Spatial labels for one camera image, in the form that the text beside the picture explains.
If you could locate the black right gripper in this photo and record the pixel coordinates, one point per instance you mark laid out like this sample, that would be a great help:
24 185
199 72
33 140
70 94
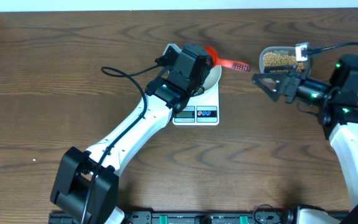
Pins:
285 83

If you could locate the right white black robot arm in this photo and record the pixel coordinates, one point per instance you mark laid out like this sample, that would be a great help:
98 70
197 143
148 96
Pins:
337 102

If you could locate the red plastic measuring scoop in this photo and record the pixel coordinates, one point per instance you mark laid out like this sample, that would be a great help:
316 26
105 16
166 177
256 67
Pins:
234 65

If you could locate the soybeans pile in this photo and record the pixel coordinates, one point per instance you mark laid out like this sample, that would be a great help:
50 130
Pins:
273 58

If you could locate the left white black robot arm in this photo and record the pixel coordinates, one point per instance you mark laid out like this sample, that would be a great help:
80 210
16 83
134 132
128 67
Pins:
87 182

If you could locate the white digital kitchen scale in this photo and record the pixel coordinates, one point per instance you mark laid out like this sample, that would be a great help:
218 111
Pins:
201 110

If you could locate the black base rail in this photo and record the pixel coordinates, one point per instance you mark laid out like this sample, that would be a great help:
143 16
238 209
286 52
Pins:
144 217

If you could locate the white ceramic bowl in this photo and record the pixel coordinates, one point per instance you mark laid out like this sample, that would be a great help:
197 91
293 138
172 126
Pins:
211 80

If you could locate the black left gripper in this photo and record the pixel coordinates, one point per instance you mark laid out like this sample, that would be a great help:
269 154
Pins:
202 68

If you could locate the clear plastic container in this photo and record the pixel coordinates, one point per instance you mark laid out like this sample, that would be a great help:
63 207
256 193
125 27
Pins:
281 66

